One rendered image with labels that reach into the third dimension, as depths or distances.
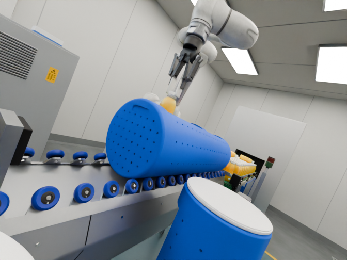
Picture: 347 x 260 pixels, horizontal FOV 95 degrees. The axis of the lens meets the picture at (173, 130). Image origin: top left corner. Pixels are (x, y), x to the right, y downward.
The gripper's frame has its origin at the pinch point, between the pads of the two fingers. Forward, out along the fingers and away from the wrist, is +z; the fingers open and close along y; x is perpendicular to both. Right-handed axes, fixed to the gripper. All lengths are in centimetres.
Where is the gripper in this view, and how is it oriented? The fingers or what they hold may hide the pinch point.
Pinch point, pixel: (175, 87)
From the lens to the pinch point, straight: 67.4
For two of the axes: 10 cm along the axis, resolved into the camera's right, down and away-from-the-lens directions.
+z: -3.8, 9.2, 0.6
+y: 7.5, 3.5, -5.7
